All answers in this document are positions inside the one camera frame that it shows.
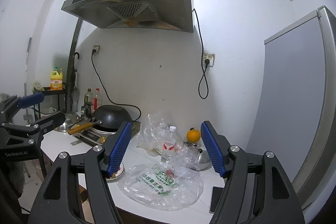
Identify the steel bowl far left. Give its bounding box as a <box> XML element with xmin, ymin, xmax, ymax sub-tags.
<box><xmin>0</xmin><ymin>93</ymin><xmax>10</xmax><ymax>103</ymax></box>

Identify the black metal rack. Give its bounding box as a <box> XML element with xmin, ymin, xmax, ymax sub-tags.
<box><xmin>31</xmin><ymin>87</ymin><xmax>67</xmax><ymax>120</ymax></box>

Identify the stainless steel pot lid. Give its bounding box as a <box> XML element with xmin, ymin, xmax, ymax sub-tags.
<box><xmin>55</xmin><ymin>112</ymin><xmax>81</xmax><ymax>132</ymax></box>

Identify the black phone on counter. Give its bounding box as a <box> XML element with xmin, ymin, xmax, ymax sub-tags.
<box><xmin>209</xmin><ymin>186</ymin><xmax>224</xmax><ymax>214</ymax></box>

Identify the yellow detergent bottle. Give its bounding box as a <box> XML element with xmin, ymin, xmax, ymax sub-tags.
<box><xmin>50</xmin><ymin>67</ymin><xmax>63</xmax><ymax>90</ymax></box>

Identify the white round plate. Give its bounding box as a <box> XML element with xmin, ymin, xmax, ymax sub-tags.
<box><xmin>106</xmin><ymin>162</ymin><xmax>125</xmax><ymax>182</ymax></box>

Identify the steel induction cooker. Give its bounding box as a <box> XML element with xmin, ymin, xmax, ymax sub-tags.
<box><xmin>72</xmin><ymin>121</ymin><xmax>141</xmax><ymax>147</ymax></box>

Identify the dark oil bottle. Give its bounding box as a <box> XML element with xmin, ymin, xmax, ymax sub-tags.
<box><xmin>84</xmin><ymin>88</ymin><xmax>93</xmax><ymax>116</ymax></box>

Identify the brass round knob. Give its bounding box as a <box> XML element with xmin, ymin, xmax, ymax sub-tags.
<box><xmin>100</xmin><ymin>136</ymin><xmax>106</xmax><ymax>144</ymax></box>

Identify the red label sauce bottle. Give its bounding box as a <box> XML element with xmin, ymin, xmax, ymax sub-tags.
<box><xmin>92</xmin><ymin>88</ymin><xmax>102</xmax><ymax>112</ymax></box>

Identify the black hook on pipe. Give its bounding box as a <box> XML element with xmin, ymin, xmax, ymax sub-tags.
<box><xmin>73</xmin><ymin>52</ymin><xmax>80</xmax><ymax>72</ymax></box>

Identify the steel kettle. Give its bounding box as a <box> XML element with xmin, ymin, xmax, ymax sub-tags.
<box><xmin>183</xmin><ymin>142</ymin><xmax>211</xmax><ymax>171</ymax></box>

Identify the small clear plastic bag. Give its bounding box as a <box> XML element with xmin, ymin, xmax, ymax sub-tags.
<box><xmin>171</xmin><ymin>145</ymin><xmax>203</xmax><ymax>170</ymax></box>

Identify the printed clear plastic bag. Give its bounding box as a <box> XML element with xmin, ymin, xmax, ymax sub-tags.
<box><xmin>117</xmin><ymin>162</ymin><xmax>204</xmax><ymax>211</ymax></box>

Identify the grey refrigerator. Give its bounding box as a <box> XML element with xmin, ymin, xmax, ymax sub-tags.
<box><xmin>245</xmin><ymin>5</ymin><xmax>336</xmax><ymax>212</ymax></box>

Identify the orange with green leaf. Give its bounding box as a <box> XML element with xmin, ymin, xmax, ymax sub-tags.
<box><xmin>186</xmin><ymin>127</ymin><xmax>201</xmax><ymax>143</ymax></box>

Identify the clear plastic water bottle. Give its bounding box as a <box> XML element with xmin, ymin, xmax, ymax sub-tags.
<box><xmin>161</xmin><ymin>126</ymin><xmax>177</xmax><ymax>162</ymax></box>

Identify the crumpled clear plastic bag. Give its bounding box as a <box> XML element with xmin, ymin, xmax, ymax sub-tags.
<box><xmin>135</xmin><ymin>111</ymin><xmax>183</xmax><ymax>154</ymax></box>

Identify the dark vertical pipe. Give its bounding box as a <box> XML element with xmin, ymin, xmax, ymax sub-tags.
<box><xmin>66</xmin><ymin>18</ymin><xmax>83</xmax><ymax>112</ymax></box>

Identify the steel range hood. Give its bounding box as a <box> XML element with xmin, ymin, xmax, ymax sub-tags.
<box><xmin>62</xmin><ymin>0</ymin><xmax>194</xmax><ymax>33</ymax></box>

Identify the black wok wooden handle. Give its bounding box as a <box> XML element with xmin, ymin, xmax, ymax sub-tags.
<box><xmin>68</xmin><ymin>105</ymin><xmax>133</xmax><ymax>135</ymax></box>

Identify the black cooker power cable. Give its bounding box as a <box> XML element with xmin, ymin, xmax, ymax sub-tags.
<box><xmin>91</xmin><ymin>49</ymin><xmax>142</xmax><ymax>122</ymax></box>

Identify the white wall socket left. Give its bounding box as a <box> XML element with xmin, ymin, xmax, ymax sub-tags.
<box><xmin>92</xmin><ymin>46</ymin><xmax>100</xmax><ymax>54</ymax></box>

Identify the white wall socket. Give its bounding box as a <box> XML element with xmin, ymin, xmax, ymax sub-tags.
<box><xmin>203</xmin><ymin>53</ymin><xmax>215</xmax><ymax>68</ymax></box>
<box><xmin>92</xmin><ymin>46</ymin><xmax>100</xmax><ymax>54</ymax></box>

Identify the black hood power cable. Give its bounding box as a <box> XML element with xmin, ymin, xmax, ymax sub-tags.
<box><xmin>192</xmin><ymin>8</ymin><xmax>211</xmax><ymax>100</ymax></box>

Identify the white wall socket right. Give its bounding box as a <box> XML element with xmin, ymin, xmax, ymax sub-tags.
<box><xmin>203</xmin><ymin>53</ymin><xmax>215</xmax><ymax>68</ymax></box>

